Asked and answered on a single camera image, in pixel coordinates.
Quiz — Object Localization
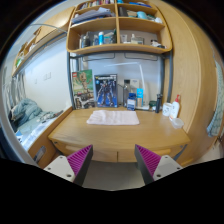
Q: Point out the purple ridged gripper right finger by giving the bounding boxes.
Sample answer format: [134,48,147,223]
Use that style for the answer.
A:
[134,144,183,186]

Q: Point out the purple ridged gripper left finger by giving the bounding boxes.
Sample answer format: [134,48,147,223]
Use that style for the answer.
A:
[43,144,94,187]

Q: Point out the pale pink towel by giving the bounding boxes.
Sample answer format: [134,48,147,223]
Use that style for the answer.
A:
[86,110,140,126]

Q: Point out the wooden desk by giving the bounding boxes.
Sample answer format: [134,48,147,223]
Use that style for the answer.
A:
[49,108,190,162]

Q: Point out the clear plastic cup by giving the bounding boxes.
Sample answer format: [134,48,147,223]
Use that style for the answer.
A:
[171,118,184,129]

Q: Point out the white pump lotion bottle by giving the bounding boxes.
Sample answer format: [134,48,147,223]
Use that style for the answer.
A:
[169,95,180,120]

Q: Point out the white desk lamp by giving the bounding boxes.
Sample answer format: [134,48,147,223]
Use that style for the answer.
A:
[108,62,150,111]

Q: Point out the white mug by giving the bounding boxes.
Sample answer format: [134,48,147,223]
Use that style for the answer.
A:
[162,103,172,117]

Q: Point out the bed with grey bedding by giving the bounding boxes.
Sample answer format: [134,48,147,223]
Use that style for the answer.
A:
[9,98,74,158]

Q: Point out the small blue box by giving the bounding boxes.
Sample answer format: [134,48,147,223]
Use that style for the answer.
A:
[127,93,136,111]

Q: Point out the black cylindrical bottle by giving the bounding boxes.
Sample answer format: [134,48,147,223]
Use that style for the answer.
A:
[155,94,163,113]

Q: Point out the light blue tall box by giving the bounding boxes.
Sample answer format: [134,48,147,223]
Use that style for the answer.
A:
[136,88,144,107]

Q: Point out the teal crumpled blanket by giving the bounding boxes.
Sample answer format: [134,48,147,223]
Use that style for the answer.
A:
[12,98,42,126]

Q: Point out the green Groot toy box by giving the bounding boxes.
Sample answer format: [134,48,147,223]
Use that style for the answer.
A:
[72,70,95,109]

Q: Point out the blue robot model kit box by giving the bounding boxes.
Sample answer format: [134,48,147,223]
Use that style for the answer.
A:
[95,74,118,108]

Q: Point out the tall wooden wardrobe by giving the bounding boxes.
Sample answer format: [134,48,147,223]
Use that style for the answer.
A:
[151,0,217,166]

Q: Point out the blue can on shelf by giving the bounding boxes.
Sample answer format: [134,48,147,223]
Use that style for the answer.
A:
[98,31,104,45]

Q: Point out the folded grey clothes on shelf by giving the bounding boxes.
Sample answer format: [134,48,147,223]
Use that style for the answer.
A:
[71,7,113,24]

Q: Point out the wooden wall shelf unit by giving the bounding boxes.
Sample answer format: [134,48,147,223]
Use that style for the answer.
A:
[66,0,172,55]

